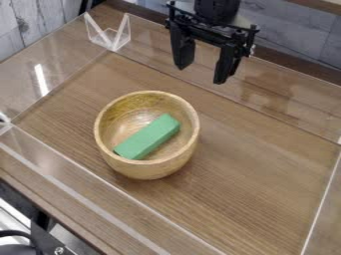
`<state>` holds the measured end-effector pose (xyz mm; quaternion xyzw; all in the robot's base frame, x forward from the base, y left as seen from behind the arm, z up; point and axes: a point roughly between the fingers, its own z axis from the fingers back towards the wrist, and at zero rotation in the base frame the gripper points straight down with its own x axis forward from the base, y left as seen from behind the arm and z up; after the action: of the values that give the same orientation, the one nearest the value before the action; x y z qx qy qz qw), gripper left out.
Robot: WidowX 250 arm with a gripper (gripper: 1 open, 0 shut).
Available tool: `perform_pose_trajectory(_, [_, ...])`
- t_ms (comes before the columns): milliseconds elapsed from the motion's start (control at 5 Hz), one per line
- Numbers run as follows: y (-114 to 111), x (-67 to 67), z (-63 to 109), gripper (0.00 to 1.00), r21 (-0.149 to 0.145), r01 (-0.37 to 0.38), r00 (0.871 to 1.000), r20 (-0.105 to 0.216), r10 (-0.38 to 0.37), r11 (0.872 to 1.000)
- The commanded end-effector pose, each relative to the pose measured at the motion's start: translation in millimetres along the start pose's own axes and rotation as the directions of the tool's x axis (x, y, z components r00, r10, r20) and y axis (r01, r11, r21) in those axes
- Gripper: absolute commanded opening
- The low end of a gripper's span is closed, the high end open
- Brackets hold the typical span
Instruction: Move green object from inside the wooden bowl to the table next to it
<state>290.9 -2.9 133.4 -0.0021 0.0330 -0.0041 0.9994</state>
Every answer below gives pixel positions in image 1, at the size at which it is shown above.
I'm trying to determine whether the green rectangular block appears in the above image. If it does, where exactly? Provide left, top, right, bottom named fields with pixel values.
left=113, top=114, right=180, bottom=160

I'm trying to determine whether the clear acrylic corner bracket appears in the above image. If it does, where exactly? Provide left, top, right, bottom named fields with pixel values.
left=84, top=13, right=131, bottom=52

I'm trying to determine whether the wooden bowl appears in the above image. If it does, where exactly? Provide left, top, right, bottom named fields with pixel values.
left=93, top=91, right=199, bottom=180

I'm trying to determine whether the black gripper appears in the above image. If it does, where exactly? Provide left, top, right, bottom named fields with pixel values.
left=167, top=0, right=259, bottom=85

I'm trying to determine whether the black metal table bracket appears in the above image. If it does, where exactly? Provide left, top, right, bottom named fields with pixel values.
left=30, top=211, right=67, bottom=255

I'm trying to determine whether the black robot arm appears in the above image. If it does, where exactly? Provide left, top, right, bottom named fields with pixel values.
left=165, top=0, right=259, bottom=85

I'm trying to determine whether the black cable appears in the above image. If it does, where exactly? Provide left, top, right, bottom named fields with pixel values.
left=0, top=229, right=37, bottom=248

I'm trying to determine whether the clear acrylic tray wall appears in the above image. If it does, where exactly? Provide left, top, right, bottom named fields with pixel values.
left=0, top=116, right=341, bottom=255

